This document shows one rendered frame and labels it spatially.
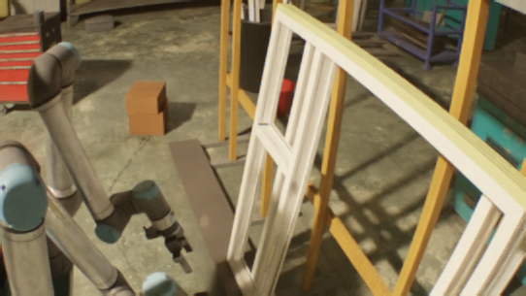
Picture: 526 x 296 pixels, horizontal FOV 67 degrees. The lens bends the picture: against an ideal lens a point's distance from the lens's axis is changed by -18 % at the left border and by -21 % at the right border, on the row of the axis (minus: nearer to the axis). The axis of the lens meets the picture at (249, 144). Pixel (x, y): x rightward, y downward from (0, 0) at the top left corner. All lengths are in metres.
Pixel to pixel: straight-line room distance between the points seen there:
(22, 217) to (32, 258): 0.12
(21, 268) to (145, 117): 3.15
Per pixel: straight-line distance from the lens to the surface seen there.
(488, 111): 3.10
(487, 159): 1.08
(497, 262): 1.09
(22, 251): 0.97
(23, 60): 4.53
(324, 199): 2.22
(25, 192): 0.88
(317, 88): 1.77
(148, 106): 3.96
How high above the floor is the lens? 2.01
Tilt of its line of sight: 31 degrees down
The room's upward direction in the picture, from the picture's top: 3 degrees clockwise
